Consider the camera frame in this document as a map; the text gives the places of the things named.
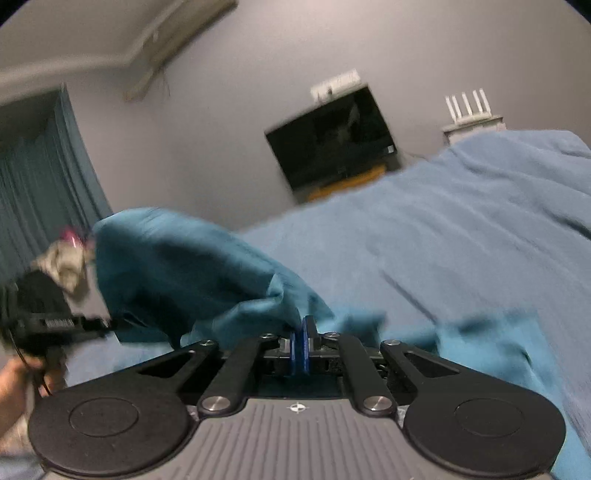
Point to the teal zip jacket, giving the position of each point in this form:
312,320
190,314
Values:
184,267

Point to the person's left hand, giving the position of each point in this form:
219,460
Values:
21,392

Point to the grey and pink soft thing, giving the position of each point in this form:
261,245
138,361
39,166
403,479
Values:
64,263

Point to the white router with antennas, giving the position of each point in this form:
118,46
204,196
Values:
466,108

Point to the wooden television stand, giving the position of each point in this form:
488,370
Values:
346,182

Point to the blue bed blanket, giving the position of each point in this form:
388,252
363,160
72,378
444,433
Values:
461,221

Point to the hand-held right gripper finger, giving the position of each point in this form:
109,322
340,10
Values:
295,353
306,350

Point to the teal curtain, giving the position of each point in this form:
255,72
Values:
41,184

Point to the black flat screen television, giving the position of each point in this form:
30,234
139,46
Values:
332,138

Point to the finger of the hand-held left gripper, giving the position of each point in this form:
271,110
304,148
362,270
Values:
94,325

